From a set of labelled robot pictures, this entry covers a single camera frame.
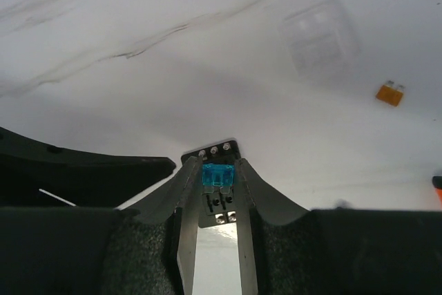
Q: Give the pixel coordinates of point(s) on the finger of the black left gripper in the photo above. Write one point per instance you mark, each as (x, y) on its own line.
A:
(36, 174)

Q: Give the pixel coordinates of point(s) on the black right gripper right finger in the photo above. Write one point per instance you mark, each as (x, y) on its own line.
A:
(286, 249)

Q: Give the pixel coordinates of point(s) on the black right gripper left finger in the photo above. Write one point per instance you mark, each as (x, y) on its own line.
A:
(148, 248)

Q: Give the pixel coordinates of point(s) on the black fuse box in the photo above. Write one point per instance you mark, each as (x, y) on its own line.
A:
(217, 208)

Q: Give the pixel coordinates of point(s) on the light blue blade fuse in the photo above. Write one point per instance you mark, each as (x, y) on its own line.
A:
(217, 177)

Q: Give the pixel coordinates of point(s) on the orange blade fuse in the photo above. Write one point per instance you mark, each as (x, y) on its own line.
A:
(390, 93)

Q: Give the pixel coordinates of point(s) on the clear plastic fuse box cover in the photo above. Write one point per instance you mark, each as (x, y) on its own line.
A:
(321, 41)

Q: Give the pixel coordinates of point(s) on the orange handled needle-nose pliers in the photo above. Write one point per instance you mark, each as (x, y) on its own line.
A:
(437, 184)

